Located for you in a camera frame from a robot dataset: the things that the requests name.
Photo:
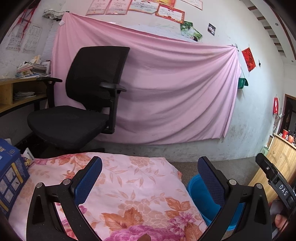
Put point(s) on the blue plastic bucket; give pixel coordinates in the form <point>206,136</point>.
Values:
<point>202,199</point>

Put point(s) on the wooden cabinet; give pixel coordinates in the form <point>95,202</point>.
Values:
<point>283,155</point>

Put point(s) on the wooden shelf desk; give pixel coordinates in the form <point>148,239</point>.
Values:
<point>19,92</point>

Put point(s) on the blue cardboard box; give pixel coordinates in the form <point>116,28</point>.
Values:
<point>13,175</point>

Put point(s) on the right hand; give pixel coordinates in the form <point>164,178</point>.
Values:
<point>276,209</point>

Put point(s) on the red cup on cabinet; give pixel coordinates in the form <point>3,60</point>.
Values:
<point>284,133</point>

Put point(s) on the stack of papers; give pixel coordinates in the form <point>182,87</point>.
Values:
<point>34,67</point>

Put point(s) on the wall calendar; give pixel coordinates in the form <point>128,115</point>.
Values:
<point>24,38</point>

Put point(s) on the red paper square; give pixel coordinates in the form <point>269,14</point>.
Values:
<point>249,59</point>

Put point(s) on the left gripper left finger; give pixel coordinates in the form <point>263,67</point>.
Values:
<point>43,221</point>

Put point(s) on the pink hanging sheet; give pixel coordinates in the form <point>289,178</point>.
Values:
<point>176,91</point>

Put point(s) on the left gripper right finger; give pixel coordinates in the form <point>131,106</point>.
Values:
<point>255,220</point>

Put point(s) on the green wall basket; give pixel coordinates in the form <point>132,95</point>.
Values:
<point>242,82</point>

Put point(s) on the black office chair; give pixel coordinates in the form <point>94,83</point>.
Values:
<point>93,81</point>

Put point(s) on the wall certificates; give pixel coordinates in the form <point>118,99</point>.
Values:
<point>162,9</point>

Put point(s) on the red wall hanging ornament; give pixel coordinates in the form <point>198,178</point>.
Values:
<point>25,17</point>

